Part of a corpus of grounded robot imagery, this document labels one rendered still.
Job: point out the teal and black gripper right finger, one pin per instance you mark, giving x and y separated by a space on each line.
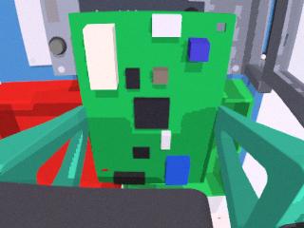
280 154

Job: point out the green circuit board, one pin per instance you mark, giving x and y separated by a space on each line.
151 82

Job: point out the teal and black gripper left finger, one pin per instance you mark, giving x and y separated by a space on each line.
23 153

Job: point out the green bin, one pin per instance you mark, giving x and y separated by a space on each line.
237 97

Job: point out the red square tray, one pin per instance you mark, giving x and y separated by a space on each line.
24 105

